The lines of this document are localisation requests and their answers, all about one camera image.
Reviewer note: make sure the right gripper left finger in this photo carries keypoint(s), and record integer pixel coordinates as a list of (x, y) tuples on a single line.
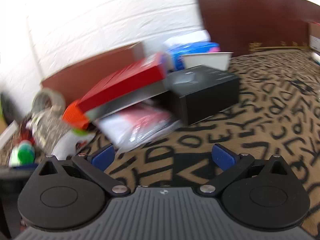
[(67, 194)]

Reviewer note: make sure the dark red cardboard box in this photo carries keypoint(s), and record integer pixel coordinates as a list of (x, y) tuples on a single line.
[(76, 80)]

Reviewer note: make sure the blue white package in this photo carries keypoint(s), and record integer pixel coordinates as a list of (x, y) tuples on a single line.
[(190, 43)]

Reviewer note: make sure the white plastic packet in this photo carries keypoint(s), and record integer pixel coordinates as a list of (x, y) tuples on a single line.
[(136, 125)]

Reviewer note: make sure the red flat box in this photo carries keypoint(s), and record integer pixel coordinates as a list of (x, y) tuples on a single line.
[(121, 89)]

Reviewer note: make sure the dark wooden headboard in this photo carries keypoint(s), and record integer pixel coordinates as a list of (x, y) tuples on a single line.
[(248, 26)]

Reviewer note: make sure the black product box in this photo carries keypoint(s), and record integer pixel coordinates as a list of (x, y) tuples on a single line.
[(198, 93)]

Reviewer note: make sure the dried herb sachet bag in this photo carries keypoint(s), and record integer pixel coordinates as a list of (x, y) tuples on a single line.
[(47, 129)]

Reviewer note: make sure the letter patterned brown cloth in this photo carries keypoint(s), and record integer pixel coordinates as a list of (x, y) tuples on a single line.
[(277, 113)]

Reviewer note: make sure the clear tape roll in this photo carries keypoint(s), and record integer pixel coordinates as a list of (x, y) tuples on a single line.
[(48, 100)]

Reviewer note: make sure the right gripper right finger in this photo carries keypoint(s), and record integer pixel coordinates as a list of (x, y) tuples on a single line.
[(261, 194)]

